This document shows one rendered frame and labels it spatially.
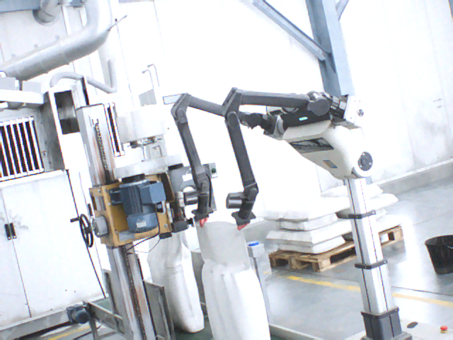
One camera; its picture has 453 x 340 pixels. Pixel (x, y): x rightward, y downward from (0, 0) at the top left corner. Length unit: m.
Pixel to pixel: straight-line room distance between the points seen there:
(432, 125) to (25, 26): 6.67
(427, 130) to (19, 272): 7.09
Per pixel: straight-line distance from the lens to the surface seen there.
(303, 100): 2.55
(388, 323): 3.17
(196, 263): 4.13
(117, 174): 2.95
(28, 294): 5.82
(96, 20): 5.63
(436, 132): 10.65
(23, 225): 5.76
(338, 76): 8.81
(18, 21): 7.37
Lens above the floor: 1.47
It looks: 3 degrees down
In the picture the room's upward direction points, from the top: 12 degrees counter-clockwise
